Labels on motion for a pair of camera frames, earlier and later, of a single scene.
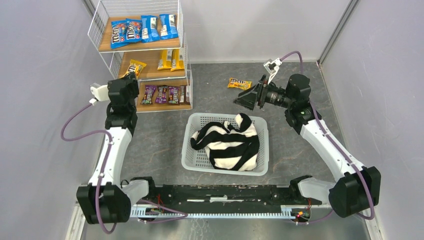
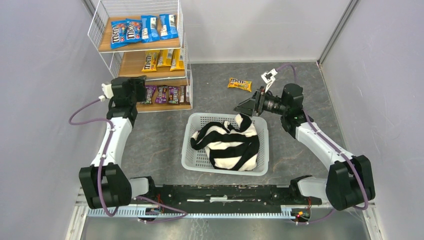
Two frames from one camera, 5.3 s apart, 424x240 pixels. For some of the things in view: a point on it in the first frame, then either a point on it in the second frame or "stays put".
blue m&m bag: (133, 30) stays put
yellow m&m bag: (135, 66) to (150, 65)
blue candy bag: (149, 28) stays put
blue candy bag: (168, 27) stays put
